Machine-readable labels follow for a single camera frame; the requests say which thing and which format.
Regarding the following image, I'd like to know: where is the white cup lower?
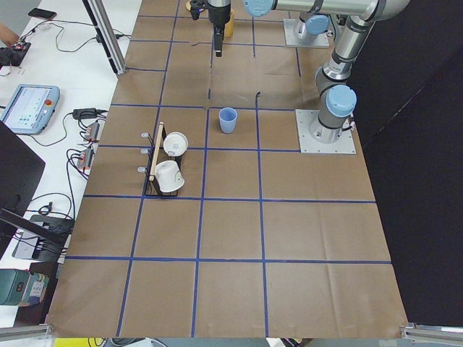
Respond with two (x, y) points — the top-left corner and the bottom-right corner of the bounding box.
(155, 160), (185, 193)

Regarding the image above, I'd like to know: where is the black monitor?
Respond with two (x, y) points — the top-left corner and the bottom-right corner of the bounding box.
(1, 124), (45, 254)

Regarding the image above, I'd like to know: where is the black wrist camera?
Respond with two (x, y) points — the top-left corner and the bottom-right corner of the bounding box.
(190, 0), (208, 20)

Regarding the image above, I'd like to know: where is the black smartphone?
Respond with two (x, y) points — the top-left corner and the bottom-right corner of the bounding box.
(28, 7), (57, 20)

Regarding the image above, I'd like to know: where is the light blue plastic cup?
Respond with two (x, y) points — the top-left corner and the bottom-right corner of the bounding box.
(218, 107), (238, 134)

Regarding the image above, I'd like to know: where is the aluminium frame post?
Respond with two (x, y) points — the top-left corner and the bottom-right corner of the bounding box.
(82, 0), (127, 76)

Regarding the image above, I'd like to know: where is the brown paper table cover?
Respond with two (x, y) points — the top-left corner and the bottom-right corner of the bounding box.
(47, 1), (407, 338)

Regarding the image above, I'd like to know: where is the green box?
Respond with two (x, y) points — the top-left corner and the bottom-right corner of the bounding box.
(0, 269), (30, 306)

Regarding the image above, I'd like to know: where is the blue teach pendant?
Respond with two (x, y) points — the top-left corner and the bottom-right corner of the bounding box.
(1, 84), (61, 135)

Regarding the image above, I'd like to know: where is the white cup upper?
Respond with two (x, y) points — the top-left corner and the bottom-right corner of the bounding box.
(163, 132), (189, 157)

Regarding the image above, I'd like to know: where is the white cup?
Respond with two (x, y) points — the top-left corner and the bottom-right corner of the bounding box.
(163, 132), (189, 157)
(155, 160), (185, 193)

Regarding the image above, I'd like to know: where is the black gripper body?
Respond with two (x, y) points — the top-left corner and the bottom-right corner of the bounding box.
(208, 0), (231, 26)

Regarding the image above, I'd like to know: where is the black wire cup rack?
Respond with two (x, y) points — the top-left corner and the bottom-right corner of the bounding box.
(138, 121), (189, 197)

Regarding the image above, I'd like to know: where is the grey usb hub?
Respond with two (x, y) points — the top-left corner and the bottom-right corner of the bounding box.
(12, 237), (40, 260)

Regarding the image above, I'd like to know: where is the person's hand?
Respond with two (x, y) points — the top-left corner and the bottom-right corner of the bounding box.
(0, 23), (20, 46)

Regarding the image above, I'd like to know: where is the black power adapter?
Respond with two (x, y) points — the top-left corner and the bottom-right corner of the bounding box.
(72, 108), (98, 120)

